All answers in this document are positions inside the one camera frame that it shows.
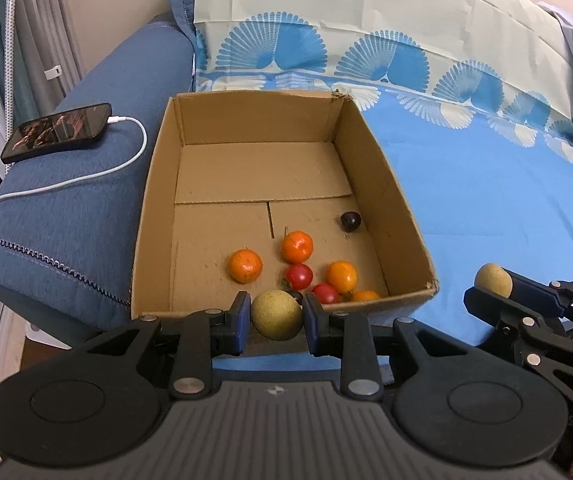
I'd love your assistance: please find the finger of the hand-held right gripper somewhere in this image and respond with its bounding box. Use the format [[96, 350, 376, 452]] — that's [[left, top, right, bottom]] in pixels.
[[505, 268, 573, 322], [463, 284, 573, 411]]

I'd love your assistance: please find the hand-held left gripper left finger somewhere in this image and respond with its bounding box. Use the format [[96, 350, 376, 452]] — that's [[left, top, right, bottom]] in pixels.
[[84, 290, 253, 401]]

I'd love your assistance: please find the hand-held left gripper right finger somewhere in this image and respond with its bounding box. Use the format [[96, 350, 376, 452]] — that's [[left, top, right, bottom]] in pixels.
[[303, 293, 482, 402]]

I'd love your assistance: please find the tan longan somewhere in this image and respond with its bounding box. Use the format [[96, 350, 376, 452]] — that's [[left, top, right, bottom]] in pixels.
[[250, 289, 303, 342], [474, 262, 513, 299]]

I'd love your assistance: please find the red cherry tomato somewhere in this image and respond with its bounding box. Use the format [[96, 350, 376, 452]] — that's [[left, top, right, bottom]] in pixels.
[[285, 263, 314, 291], [311, 282, 342, 305]]

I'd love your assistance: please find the brown cardboard box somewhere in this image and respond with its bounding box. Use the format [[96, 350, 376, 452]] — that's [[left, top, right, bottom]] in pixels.
[[130, 89, 439, 333]]

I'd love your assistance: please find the blue fan-print bed sheet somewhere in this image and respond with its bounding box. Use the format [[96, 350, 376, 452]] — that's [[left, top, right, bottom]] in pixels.
[[186, 0, 573, 361]]

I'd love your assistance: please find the blue sofa armrest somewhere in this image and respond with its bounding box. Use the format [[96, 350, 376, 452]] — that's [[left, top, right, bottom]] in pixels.
[[0, 0, 202, 348]]

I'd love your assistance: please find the black smartphone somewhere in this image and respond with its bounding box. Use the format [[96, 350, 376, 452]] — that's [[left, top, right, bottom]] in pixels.
[[0, 102, 113, 164]]

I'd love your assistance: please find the grey curtain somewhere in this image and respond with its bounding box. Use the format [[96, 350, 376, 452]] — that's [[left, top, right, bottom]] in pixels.
[[16, 0, 86, 126]]

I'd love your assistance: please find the white charging cable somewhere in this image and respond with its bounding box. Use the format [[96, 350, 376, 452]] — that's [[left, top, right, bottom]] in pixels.
[[0, 115, 148, 221]]

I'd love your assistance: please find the black and white braided hose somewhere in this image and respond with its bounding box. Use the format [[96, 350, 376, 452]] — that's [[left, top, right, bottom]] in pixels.
[[0, 0, 21, 111]]

